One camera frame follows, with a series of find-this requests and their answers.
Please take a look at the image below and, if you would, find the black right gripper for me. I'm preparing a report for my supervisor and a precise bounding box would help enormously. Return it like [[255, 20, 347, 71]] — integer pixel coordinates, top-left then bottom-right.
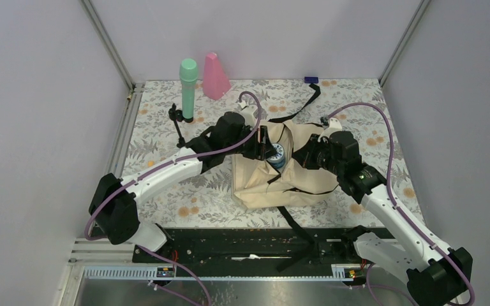
[[291, 133, 344, 176]]

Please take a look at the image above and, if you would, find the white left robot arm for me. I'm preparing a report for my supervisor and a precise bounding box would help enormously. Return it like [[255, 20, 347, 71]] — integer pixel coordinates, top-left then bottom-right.
[[88, 105, 275, 262]]

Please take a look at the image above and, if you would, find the small blue block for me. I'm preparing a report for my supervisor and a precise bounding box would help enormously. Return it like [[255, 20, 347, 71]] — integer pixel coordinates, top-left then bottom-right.
[[304, 76, 319, 84]]

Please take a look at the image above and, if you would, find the pink plastic cone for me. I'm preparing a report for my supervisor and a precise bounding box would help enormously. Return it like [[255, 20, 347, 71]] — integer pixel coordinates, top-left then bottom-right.
[[202, 52, 232, 101]]

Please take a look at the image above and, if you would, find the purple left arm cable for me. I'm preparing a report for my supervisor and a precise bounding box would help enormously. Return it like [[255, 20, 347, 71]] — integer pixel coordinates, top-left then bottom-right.
[[84, 91, 263, 306]]

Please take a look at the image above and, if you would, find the beige canvas backpack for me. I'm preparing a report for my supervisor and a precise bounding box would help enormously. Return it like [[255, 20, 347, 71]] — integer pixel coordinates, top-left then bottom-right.
[[230, 83, 341, 273]]

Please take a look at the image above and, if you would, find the black mini tripod stand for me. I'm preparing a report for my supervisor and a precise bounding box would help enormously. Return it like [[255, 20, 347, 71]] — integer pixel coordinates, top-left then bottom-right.
[[168, 103, 186, 148]]

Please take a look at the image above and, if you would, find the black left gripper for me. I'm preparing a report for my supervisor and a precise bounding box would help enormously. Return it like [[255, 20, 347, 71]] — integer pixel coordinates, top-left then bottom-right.
[[225, 124, 278, 161]]

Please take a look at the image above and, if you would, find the mint green microphone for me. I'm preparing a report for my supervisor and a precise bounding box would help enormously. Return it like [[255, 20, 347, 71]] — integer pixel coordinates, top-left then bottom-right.
[[179, 59, 198, 123]]

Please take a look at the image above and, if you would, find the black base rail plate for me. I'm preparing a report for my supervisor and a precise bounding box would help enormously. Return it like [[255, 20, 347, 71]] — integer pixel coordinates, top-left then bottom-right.
[[93, 227, 398, 280]]

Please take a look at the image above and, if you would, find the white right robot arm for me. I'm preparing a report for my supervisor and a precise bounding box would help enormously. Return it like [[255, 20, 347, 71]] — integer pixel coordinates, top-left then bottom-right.
[[292, 119, 475, 305]]

